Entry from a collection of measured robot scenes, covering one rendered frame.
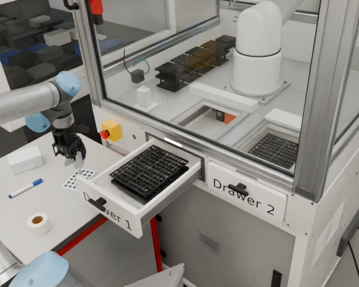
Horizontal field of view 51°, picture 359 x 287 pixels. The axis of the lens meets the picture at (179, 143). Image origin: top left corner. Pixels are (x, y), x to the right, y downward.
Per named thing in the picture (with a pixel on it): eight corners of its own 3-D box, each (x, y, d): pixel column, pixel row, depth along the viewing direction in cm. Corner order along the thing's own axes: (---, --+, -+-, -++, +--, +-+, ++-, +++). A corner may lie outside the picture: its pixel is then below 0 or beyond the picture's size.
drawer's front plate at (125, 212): (139, 239, 118) (134, 214, 111) (81, 200, 134) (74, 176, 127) (143, 236, 119) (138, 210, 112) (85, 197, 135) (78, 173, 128)
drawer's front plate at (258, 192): (281, 224, 119) (284, 198, 113) (207, 187, 135) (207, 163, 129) (284, 220, 120) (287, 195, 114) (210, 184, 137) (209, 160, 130)
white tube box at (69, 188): (81, 199, 143) (80, 191, 141) (62, 194, 145) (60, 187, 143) (98, 177, 152) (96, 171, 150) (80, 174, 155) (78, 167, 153)
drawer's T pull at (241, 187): (247, 197, 119) (247, 194, 118) (227, 188, 123) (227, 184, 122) (253, 191, 121) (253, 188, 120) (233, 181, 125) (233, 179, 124)
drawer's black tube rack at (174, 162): (147, 209, 126) (145, 195, 122) (112, 188, 135) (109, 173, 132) (189, 174, 139) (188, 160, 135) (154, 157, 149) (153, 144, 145)
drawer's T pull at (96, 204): (103, 212, 117) (102, 209, 116) (88, 202, 121) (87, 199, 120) (111, 205, 119) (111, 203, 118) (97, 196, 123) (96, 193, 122)
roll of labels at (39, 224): (53, 220, 134) (51, 212, 132) (46, 236, 129) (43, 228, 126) (35, 220, 135) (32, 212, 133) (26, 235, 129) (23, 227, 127)
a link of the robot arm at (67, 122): (58, 106, 135) (77, 109, 133) (61, 118, 138) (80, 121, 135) (45, 117, 130) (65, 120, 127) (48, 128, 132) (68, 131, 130)
